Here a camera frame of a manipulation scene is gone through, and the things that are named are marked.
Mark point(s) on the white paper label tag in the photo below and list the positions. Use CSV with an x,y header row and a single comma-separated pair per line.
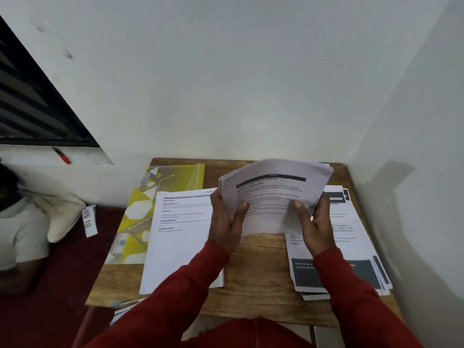
x,y
90,221

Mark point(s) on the dark louvred window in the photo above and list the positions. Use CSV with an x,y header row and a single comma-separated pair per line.
x,y
32,108

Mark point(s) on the blue and silver stapler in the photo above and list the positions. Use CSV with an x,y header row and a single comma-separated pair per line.
x,y
123,309

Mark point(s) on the red marker on sill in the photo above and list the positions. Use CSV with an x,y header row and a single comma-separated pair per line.
x,y
63,157

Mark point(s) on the white pillow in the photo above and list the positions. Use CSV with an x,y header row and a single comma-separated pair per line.
x,y
61,217

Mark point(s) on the person's red jacket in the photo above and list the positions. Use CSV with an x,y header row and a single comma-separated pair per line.
x,y
246,335

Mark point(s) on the person's right hand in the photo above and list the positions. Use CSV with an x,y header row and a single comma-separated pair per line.
x,y
319,235

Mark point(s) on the black metal table leg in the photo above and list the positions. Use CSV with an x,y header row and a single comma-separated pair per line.
x,y
311,335

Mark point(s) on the person's left hand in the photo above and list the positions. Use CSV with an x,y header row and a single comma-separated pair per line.
x,y
226,231

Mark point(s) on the stack of printed sheets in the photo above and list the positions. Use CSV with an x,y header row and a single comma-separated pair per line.
x,y
177,242

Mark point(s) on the small pile of printed sheets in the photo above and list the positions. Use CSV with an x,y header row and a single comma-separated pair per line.
x,y
386,275

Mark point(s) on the person's left forearm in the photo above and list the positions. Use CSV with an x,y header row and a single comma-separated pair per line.
x,y
159,308

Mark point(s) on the maroon bed mattress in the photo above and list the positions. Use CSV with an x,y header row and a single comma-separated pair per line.
x,y
47,308

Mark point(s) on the yellow patterned plastic folder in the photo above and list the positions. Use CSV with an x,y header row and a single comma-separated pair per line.
x,y
174,177

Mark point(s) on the pile of text-only sheets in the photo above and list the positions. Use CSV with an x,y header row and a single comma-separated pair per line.
x,y
275,184

